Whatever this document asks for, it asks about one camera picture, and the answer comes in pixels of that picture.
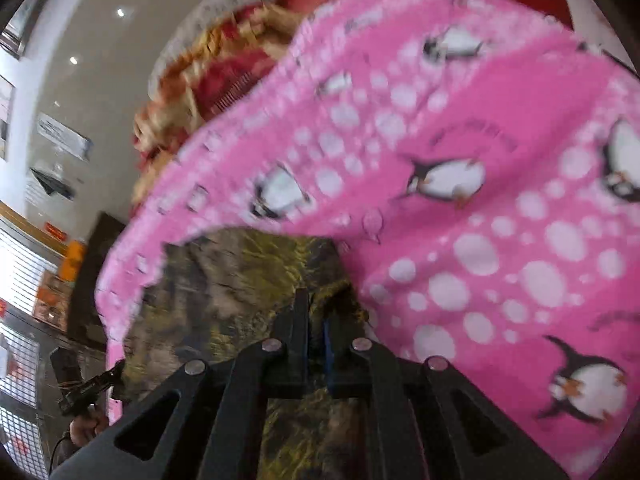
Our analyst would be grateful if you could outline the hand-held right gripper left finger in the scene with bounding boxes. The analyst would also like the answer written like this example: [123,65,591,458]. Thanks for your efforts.
[50,289,312,480]

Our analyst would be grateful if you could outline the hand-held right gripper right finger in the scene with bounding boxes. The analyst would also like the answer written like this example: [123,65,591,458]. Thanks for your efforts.
[322,310,572,480]

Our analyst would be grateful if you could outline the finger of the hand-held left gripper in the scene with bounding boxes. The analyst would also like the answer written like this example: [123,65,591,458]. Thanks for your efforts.
[97,360,126,392]

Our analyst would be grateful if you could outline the brown floral shirt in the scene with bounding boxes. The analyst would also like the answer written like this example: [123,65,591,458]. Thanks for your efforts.
[117,227,371,480]

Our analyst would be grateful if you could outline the person's left hand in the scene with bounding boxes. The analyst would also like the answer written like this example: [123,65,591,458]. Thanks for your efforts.
[67,405,111,448]

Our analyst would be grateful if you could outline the white grid window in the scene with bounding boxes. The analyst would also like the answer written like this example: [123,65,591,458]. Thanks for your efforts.
[0,225,66,476]

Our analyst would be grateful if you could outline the pink penguin blanket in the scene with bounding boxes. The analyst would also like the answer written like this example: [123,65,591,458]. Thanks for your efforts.
[95,0,640,480]

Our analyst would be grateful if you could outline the red yellow floral quilt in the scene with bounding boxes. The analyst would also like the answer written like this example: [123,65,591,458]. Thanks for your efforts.
[131,2,301,196]

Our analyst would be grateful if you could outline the grey patterned pillow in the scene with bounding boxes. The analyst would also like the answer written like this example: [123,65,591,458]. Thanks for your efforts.
[147,0,421,91]

